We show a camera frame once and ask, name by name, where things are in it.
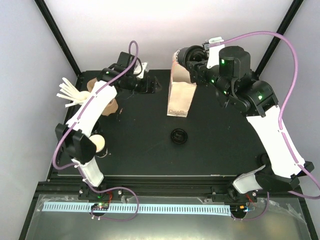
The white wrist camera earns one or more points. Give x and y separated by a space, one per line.
213 42
141 69

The cream bear-print paper bag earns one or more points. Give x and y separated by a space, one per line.
180 92

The stacked brown pulp cup carriers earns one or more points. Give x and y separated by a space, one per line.
104 102

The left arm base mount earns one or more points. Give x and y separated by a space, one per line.
85 193

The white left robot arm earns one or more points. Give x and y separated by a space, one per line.
76 146

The black paper coffee cup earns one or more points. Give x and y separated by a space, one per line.
100 143
180 55

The light blue slotted cable duct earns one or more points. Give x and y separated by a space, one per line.
141 208

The black frame post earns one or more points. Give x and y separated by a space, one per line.
48 17
285 23

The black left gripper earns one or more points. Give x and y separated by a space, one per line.
146 89

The black aluminium front rail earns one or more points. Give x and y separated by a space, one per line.
163 186

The white plastic stirrers bundle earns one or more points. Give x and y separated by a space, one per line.
69 92

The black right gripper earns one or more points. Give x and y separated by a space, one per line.
198 72

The right black frame post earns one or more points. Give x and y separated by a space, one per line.
285 23

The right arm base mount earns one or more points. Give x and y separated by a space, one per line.
227 194

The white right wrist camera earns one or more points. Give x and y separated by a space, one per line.
213 42

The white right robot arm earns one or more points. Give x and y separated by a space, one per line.
256 101

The left black frame post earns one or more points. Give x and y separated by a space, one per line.
48 17

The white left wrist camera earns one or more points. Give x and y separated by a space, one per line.
141 69

